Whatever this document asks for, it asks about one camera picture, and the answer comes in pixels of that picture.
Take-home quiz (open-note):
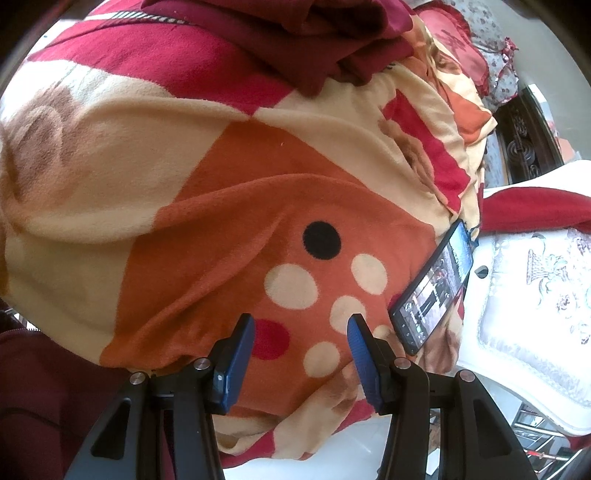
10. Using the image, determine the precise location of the dark carved wooden bed frame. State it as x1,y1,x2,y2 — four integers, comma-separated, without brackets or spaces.
494,88,566,188

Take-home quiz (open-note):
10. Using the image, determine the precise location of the floral bed sheet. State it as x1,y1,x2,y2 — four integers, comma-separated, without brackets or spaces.
455,0,520,112

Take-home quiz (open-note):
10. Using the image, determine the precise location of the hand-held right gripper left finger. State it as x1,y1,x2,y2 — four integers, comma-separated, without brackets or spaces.
65,313,256,480

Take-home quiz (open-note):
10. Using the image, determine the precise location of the printed fleece blanket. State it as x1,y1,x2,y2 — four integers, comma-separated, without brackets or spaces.
0,0,499,472

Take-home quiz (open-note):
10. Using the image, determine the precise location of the white embroidered chair cushion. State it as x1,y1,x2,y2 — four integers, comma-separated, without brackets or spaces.
455,159,591,437

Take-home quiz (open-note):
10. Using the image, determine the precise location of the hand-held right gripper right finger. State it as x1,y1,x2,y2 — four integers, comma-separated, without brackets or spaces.
346,314,539,480

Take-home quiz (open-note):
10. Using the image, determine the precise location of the person's dark red clothing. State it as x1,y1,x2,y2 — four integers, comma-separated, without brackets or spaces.
0,300,176,480

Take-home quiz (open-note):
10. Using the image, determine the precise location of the black smartphone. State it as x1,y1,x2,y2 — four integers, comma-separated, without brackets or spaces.
388,218,476,356

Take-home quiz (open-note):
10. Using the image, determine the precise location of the maroon fleece garment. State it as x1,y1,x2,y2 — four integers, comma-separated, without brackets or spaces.
141,0,416,97

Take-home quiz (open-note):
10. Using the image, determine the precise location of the red embroidered pillow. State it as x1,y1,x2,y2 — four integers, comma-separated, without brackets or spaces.
418,7,490,95

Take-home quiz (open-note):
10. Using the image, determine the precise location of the red cloth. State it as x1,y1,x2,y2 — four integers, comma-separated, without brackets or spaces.
480,185,591,234

